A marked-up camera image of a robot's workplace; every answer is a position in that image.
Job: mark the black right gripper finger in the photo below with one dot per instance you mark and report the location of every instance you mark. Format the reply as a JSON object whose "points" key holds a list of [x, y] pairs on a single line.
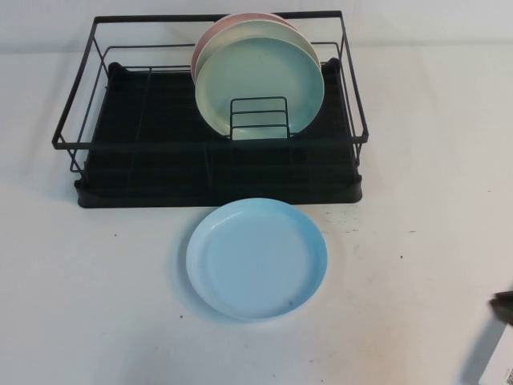
{"points": [[504, 306]]}

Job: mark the light blue plate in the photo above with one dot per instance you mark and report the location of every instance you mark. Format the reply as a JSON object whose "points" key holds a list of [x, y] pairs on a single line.
{"points": [[256, 264]]}

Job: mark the mint green plate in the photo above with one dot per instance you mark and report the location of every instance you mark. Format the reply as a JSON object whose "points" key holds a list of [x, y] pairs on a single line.
{"points": [[260, 76]]}

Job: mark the cream plate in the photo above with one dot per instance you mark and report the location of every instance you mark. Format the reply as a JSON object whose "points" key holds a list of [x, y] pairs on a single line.
{"points": [[288, 35]]}

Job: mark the pink plate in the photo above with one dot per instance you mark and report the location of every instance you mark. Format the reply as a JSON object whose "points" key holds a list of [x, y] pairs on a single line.
{"points": [[208, 38]]}

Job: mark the black plastic drip tray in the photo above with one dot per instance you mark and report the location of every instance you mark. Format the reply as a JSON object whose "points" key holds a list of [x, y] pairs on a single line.
{"points": [[140, 176]]}

